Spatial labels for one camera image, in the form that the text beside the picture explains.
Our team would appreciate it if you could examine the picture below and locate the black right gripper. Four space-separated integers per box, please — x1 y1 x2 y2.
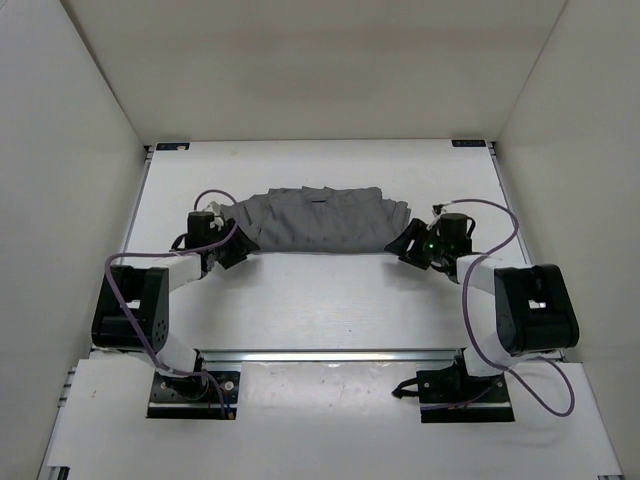
385 219 448 269

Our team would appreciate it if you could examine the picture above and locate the grey pleated skirt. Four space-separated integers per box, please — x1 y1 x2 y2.
223 186 411 254

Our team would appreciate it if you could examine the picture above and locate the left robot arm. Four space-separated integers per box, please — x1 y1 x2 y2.
91 211 259 398

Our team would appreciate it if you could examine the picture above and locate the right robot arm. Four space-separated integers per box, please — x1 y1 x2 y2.
385 213 579 410

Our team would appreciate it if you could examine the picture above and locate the blue right corner sticker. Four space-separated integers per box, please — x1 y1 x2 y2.
451 139 486 148

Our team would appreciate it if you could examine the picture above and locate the blue corner sticker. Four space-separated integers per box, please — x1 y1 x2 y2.
155 142 190 151
451 139 486 148

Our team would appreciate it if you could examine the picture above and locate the blue left corner sticker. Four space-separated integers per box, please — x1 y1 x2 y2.
155 142 190 151

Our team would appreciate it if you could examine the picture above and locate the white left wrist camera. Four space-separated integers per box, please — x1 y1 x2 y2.
202 201 225 229

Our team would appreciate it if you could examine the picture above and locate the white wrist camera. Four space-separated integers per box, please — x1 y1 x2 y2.
202 201 225 229
429 203 456 228

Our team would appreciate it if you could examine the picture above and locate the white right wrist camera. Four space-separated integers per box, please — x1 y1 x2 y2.
429 203 456 228

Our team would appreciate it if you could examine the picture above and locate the aluminium table front rail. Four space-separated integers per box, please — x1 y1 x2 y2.
202 349 459 364

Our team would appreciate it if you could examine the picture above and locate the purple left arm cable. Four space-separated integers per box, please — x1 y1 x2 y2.
104 188 241 419

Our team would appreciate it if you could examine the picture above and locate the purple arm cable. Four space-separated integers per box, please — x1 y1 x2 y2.
439 198 576 417
104 188 241 419

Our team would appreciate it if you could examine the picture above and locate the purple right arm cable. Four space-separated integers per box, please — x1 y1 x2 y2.
439 198 576 417

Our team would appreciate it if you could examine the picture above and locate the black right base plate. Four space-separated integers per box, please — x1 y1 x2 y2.
417 367 515 424

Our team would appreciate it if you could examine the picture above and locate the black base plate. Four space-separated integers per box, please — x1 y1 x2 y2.
417 367 515 424
146 364 241 421

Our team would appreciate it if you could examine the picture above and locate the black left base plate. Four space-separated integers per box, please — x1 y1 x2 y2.
146 364 241 421

